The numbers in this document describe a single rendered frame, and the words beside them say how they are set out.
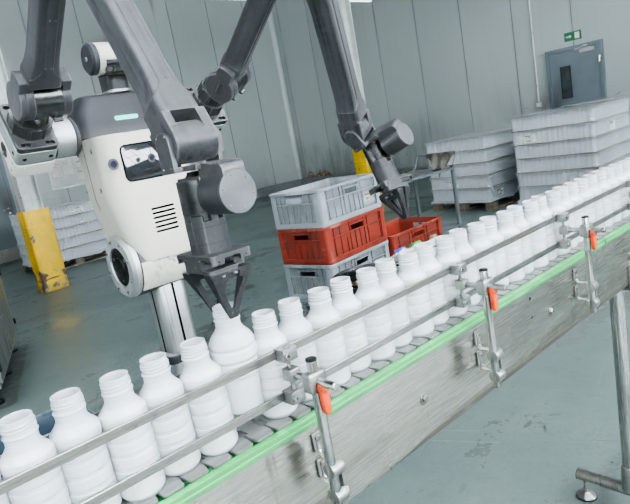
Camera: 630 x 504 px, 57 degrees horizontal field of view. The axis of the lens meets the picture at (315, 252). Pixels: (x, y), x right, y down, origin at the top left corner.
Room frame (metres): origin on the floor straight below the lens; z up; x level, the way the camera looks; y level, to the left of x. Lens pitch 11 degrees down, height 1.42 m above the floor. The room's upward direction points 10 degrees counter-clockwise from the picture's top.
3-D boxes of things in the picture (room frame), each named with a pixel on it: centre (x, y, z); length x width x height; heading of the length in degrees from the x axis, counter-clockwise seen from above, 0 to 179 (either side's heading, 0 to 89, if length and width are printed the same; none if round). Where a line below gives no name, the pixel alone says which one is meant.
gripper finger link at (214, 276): (0.81, 0.14, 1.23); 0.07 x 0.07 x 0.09; 40
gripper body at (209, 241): (0.81, 0.14, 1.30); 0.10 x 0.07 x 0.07; 40
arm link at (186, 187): (0.81, 0.14, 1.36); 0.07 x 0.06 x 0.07; 40
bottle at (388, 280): (1.05, -0.12, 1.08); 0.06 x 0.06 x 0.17
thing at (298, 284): (3.60, -0.13, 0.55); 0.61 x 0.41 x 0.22; 137
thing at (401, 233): (4.13, -0.61, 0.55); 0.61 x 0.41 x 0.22; 133
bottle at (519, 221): (1.35, -0.49, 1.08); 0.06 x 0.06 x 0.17
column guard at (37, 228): (7.83, 3.62, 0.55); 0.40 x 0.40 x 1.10; 40
